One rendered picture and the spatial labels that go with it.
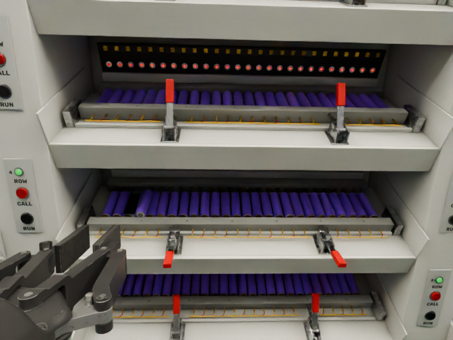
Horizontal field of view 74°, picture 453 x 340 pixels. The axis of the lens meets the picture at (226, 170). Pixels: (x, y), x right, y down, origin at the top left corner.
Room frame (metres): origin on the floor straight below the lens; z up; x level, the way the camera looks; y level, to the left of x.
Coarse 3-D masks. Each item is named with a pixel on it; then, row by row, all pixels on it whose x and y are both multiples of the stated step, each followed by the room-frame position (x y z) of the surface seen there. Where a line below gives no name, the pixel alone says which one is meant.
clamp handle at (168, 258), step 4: (172, 236) 0.45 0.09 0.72; (172, 240) 0.46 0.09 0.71; (172, 244) 0.45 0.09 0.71; (172, 248) 0.43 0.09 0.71; (168, 252) 0.42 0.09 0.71; (172, 252) 0.42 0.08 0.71; (168, 256) 0.41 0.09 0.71; (172, 256) 0.41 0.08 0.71; (164, 260) 0.40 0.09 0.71; (168, 260) 0.40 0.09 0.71; (172, 260) 0.40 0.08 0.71; (164, 264) 0.39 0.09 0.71; (168, 264) 0.39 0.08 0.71
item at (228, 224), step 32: (96, 224) 0.48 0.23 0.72; (128, 224) 0.49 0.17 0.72; (160, 224) 0.49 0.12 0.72; (192, 224) 0.49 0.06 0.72; (224, 224) 0.49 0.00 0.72; (256, 224) 0.50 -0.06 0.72; (288, 224) 0.50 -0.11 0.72; (320, 224) 0.50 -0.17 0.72; (352, 224) 0.50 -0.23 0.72; (384, 224) 0.51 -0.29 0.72
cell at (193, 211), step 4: (192, 192) 0.58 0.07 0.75; (196, 192) 0.58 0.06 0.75; (192, 196) 0.57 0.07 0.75; (196, 196) 0.56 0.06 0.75; (192, 200) 0.55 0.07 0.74; (196, 200) 0.55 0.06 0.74; (192, 204) 0.54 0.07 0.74; (196, 204) 0.54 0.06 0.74; (192, 208) 0.53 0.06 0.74; (196, 208) 0.53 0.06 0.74; (192, 212) 0.52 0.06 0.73; (196, 212) 0.52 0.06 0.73
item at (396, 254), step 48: (96, 192) 0.59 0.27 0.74; (240, 192) 0.61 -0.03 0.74; (288, 192) 0.61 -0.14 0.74; (384, 192) 0.59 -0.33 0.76; (96, 240) 0.48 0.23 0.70; (144, 240) 0.48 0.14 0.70; (192, 240) 0.48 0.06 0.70; (240, 240) 0.49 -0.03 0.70; (288, 240) 0.49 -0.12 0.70; (336, 240) 0.49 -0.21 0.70; (384, 240) 0.50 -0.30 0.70
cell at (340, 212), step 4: (332, 192) 0.59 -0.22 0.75; (328, 196) 0.59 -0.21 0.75; (332, 196) 0.58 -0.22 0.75; (336, 196) 0.58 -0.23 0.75; (332, 200) 0.57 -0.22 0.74; (336, 200) 0.57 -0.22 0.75; (332, 204) 0.56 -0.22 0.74; (336, 204) 0.56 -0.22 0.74; (340, 204) 0.56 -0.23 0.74; (336, 208) 0.55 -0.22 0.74; (340, 208) 0.55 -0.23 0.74; (336, 212) 0.54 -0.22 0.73; (340, 212) 0.54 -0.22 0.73; (344, 212) 0.54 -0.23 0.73; (336, 216) 0.54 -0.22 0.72
